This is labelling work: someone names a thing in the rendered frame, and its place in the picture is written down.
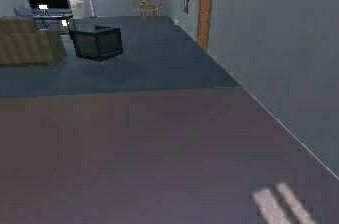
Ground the dark blue low table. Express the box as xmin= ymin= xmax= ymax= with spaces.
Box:
xmin=13 ymin=7 xmax=74 ymax=31

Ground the orange wooden chair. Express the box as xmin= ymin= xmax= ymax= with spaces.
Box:
xmin=132 ymin=0 xmax=163 ymax=22

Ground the orange wooden door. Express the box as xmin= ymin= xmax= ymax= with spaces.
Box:
xmin=196 ymin=0 xmax=213 ymax=52

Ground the tan striped sofa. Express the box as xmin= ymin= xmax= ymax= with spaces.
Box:
xmin=0 ymin=16 xmax=67 ymax=67

